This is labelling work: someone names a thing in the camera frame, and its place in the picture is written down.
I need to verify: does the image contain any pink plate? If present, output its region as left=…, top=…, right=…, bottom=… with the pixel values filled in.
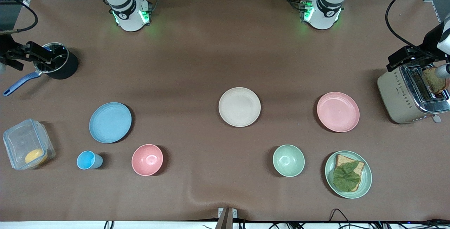
left=316, top=92, right=360, bottom=133

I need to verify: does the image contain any blue plate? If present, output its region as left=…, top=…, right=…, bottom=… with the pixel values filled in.
left=89, top=102, right=133, bottom=144

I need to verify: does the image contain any beige and chrome toaster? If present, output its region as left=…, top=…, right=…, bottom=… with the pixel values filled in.
left=377, top=62, right=450, bottom=124

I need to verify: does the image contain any brown toast slice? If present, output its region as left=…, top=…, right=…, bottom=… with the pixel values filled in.
left=422, top=66, right=450, bottom=95

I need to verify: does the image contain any clear plastic container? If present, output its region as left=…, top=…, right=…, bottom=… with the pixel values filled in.
left=3, top=118, right=56, bottom=170

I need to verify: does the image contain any yellow round food item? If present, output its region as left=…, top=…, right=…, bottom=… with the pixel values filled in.
left=25, top=149, right=48, bottom=165

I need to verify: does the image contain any bread slice under lettuce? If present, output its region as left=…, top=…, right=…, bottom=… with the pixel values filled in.
left=333, top=154, right=365, bottom=192

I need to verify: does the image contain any blue cup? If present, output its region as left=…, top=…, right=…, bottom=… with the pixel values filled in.
left=77, top=151, right=104, bottom=170

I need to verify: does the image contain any green plate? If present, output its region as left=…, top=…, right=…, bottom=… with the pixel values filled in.
left=324, top=151, right=372, bottom=199

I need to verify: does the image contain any green lettuce leaf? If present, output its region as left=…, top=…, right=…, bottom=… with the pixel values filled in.
left=333, top=161, right=361, bottom=192

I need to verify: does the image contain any green bowl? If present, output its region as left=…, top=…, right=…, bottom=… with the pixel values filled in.
left=272, top=145, right=306, bottom=178

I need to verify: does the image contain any pink bowl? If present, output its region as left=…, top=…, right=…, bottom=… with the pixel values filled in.
left=131, top=144, right=164, bottom=177

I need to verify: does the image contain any beige plate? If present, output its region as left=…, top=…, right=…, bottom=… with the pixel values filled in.
left=218, top=87, right=262, bottom=128

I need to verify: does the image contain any brown table cover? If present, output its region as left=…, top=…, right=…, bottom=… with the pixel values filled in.
left=0, top=0, right=450, bottom=222

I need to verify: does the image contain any black pot with blue handle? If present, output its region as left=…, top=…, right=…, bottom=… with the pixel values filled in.
left=3, top=42, right=79, bottom=97

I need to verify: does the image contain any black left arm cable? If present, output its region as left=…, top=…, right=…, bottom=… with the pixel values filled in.
left=385, top=0, right=450, bottom=52

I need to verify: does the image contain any looped black floor cable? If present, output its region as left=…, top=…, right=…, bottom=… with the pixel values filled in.
left=329, top=208, right=352, bottom=229

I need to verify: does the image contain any metal table edge bracket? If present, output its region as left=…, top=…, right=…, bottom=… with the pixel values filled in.
left=218, top=207, right=238, bottom=229

